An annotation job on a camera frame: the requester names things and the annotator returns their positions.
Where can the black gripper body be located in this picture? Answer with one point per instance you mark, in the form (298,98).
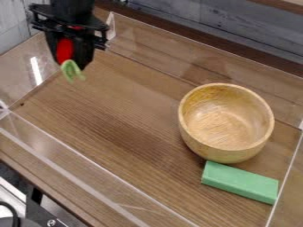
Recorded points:
(71,19)

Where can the red felt strawberry toy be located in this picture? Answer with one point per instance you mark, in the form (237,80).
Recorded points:
(69,65)

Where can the green rectangular sponge block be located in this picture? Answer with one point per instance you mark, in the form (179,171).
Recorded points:
(241,182)

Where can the light wooden bowl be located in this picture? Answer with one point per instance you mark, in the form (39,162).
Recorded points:
(226,122)

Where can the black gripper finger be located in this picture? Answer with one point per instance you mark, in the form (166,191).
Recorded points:
(53,43)
(83,51)

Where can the clear acrylic corner bracket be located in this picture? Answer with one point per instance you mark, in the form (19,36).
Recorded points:
(111,32)

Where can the clear acrylic front wall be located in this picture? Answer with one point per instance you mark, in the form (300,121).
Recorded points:
(101,198)

